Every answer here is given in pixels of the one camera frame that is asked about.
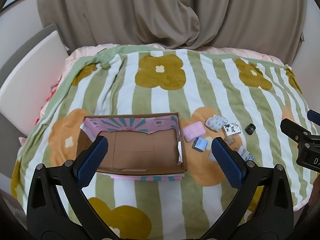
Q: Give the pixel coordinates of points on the pink fluffy cloth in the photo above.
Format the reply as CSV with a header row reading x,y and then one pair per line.
x,y
193,131

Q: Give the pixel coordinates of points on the black white printed carton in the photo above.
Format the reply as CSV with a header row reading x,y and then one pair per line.
x,y
232,128

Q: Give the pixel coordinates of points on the striped floral blanket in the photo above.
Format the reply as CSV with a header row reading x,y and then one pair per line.
x,y
160,100

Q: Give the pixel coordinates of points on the pink printed cardboard box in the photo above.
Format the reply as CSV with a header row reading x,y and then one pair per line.
x,y
140,151

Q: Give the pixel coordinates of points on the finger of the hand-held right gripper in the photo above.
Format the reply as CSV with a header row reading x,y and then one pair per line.
x,y
313,116
292,128

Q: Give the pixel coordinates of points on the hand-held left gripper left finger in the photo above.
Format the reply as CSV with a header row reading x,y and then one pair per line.
x,y
92,163

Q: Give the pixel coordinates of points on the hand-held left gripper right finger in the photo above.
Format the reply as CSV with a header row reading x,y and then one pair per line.
x,y
227,165

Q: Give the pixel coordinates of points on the small blue grey box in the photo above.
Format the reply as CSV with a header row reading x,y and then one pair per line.
x,y
200,144

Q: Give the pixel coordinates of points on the red white cloth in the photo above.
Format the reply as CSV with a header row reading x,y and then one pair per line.
x,y
51,95

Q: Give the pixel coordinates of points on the white blue printed packet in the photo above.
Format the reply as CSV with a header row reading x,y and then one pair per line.
x,y
246,155

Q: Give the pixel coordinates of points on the cream white jar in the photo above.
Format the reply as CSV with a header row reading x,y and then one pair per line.
x,y
231,139

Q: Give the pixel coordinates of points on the beige curtain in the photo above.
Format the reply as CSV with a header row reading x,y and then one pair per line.
x,y
150,10

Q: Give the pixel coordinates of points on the small black object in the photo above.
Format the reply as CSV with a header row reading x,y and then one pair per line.
x,y
250,128

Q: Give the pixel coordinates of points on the white blue patterned packet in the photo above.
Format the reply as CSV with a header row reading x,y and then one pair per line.
x,y
216,123

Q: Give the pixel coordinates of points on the white grey headboard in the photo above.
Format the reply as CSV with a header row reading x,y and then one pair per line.
x,y
32,75

